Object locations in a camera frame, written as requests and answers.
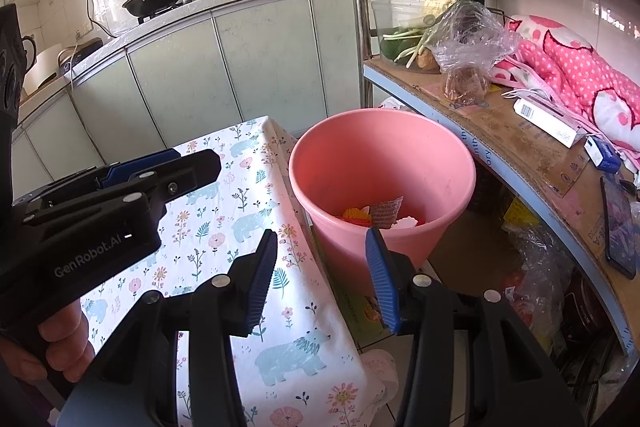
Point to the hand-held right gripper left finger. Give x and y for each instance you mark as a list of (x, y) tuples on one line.
[(262, 279)]

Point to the white cardboard box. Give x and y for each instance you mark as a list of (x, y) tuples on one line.
[(547, 122)]

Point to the pink polka-dot cloth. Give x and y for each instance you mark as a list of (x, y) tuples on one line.
[(575, 67)]

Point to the clear plastic container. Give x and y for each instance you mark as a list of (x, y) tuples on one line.
[(395, 14)]

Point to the green vegetable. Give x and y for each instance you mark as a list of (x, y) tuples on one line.
[(395, 44)]

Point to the trash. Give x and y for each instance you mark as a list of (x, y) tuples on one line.
[(387, 209)]

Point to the yellow foam fruit net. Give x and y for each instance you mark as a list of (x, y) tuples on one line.
[(356, 212)]

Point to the clear bag with food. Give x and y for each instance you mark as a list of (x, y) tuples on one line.
[(470, 52)]

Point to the person's left hand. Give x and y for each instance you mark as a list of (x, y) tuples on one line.
[(67, 342)]

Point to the kitchen counter cabinets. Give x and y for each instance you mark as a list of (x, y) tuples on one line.
[(260, 57)]

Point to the clear plastic bags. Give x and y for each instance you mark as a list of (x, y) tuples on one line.
[(542, 287)]

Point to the green printed box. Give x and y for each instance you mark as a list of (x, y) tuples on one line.
[(362, 307)]

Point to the black countertop cooker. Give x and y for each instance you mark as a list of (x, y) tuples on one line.
[(80, 54)]

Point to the blue white small box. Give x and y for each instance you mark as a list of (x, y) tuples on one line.
[(602, 154)]

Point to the metal shelf rack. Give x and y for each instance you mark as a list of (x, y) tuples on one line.
[(360, 7)]

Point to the floral printed tablecloth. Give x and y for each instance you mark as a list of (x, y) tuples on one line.
[(225, 227)]

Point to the white rice cooker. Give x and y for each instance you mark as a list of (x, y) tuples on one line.
[(42, 67)]

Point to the black smartphone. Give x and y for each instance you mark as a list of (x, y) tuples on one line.
[(620, 227)]

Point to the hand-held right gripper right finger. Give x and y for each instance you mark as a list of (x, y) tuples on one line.
[(382, 282)]

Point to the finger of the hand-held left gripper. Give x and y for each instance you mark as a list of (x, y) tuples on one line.
[(135, 167), (190, 172)]

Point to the dark pot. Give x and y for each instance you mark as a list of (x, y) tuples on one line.
[(587, 304)]

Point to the pink plastic bucket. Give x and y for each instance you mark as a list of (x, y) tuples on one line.
[(325, 167)]

